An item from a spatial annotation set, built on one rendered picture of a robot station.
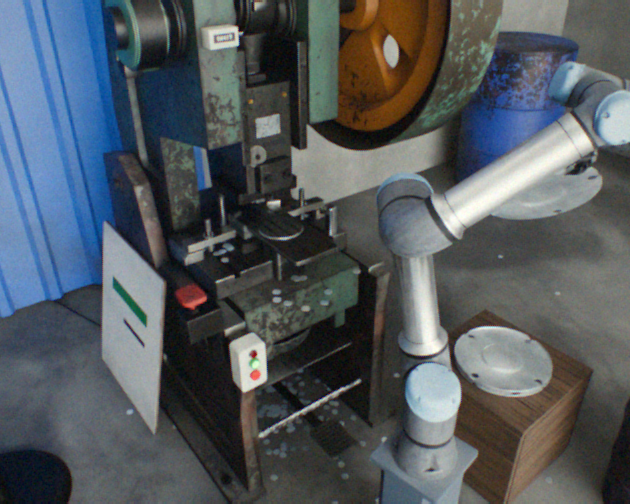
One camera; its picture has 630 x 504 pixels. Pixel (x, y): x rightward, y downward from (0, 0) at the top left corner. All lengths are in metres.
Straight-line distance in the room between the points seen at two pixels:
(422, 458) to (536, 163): 0.71
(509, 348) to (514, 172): 0.98
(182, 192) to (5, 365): 1.18
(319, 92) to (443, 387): 0.79
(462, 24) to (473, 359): 0.97
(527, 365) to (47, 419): 1.64
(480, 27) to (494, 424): 1.05
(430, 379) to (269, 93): 0.80
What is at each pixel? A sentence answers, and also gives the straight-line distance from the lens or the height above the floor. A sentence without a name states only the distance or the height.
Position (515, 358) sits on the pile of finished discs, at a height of 0.38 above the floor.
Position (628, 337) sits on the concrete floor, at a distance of 2.77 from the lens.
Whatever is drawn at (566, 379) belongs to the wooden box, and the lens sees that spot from 1.91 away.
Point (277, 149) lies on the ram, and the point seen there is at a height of 0.99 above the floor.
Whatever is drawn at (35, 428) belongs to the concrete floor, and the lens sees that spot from 2.33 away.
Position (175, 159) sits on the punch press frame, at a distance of 1.74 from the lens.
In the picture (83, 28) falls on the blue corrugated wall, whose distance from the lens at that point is 2.58.
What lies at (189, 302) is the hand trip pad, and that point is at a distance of 1.40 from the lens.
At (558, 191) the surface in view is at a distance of 1.58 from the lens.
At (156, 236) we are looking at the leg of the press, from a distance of 1.86.
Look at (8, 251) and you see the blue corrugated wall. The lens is 2.76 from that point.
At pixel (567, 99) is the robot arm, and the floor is 1.27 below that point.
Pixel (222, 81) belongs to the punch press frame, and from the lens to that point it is 1.40.
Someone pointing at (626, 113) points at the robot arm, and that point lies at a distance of 1.02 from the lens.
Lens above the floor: 1.57
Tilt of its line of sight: 31 degrees down
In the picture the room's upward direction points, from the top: straight up
